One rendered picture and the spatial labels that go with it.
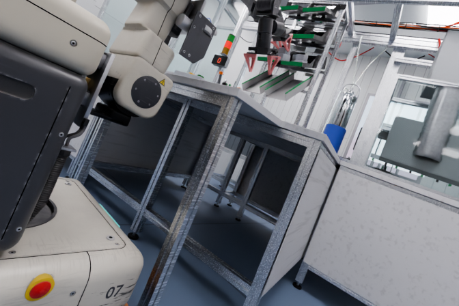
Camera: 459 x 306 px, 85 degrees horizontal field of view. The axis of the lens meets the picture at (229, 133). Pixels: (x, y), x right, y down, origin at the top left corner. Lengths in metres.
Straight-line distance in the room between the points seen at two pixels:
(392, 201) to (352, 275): 0.49
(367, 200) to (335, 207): 0.19
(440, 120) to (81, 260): 1.90
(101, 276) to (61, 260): 0.11
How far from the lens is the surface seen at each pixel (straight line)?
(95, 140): 1.54
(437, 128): 1.95
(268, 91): 1.38
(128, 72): 0.82
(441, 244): 1.81
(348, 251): 1.79
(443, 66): 2.18
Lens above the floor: 0.67
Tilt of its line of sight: 2 degrees up
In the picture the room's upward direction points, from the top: 23 degrees clockwise
